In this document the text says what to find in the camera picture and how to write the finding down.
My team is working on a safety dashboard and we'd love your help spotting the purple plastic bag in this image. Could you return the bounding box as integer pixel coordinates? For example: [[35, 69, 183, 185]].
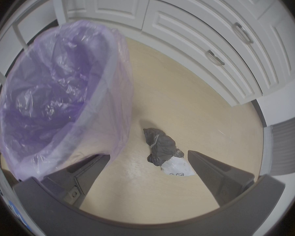
[[0, 20, 134, 181]]

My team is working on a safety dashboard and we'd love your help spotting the white wardrobe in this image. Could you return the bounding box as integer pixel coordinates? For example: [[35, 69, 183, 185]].
[[52, 0, 295, 106]]

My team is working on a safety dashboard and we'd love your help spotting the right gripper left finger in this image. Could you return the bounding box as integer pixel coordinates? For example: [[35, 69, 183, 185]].
[[43, 154, 111, 207]]

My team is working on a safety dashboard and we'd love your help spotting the grey curtain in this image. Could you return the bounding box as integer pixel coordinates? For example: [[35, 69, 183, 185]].
[[271, 116, 295, 175]]

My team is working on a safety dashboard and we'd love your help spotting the black plastic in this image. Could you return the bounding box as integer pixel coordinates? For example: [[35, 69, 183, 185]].
[[143, 128, 185, 167]]

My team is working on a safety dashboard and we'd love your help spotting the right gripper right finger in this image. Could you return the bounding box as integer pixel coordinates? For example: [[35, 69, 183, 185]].
[[187, 150, 255, 207]]

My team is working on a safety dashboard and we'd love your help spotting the white trash bin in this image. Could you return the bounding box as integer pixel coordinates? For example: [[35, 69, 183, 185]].
[[0, 21, 133, 179]]

